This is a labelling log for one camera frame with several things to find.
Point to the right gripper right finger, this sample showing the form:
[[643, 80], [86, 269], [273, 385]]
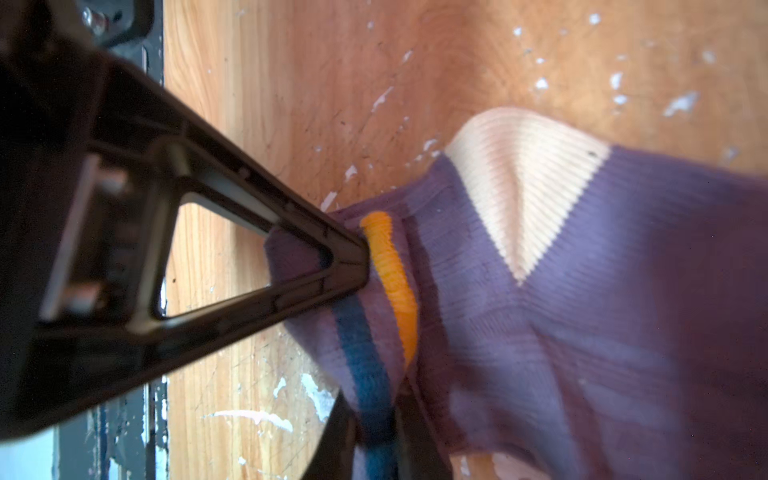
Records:
[[418, 456]]

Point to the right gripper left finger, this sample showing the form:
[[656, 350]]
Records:
[[334, 456]]

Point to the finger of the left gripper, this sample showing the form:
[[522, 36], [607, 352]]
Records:
[[83, 135]]

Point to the purple sock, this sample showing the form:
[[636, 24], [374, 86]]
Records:
[[598, 312]]

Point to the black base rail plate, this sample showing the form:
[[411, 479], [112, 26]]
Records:
[[125, 437]]

